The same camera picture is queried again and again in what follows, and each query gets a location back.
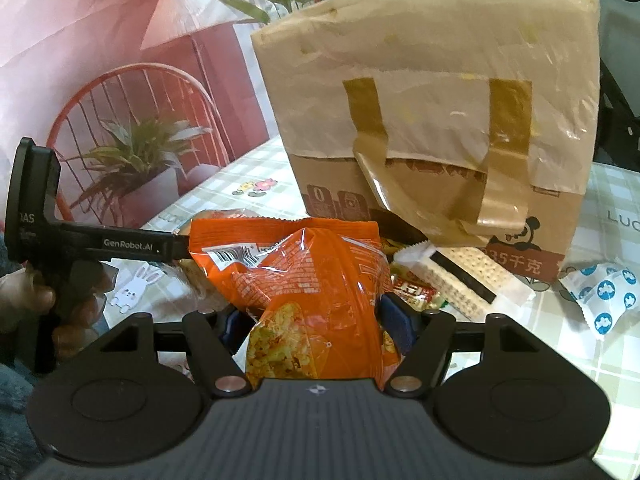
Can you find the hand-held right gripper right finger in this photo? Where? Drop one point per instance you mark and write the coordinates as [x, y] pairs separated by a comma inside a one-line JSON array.
[[400, 322]]

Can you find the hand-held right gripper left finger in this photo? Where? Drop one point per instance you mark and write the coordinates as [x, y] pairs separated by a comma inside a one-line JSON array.
[[231, 327]]

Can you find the gold red-label packet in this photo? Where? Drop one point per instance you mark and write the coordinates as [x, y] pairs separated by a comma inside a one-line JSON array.
[[412, 292]]

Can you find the orange snack packet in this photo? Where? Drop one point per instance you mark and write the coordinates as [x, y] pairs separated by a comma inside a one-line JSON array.
[[320, 280]]

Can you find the person's left hand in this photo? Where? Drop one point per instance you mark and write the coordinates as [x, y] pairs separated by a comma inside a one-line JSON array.
[[75, 332]]

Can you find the white wafer packet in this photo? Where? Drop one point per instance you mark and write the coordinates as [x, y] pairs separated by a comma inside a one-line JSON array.
[[465, 280]]

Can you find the blue garment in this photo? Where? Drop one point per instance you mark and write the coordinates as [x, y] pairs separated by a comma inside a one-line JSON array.
[[15, 400]]

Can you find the white blue-dotted packet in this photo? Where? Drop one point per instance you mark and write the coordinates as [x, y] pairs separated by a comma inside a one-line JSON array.
[[605, 295]]

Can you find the printed backdrop cloth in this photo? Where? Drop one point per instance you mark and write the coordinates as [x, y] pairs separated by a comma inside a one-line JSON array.
[[100, 35]]

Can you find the black exercise bike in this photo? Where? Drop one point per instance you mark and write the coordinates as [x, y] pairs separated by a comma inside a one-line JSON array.
[[622, 125]]

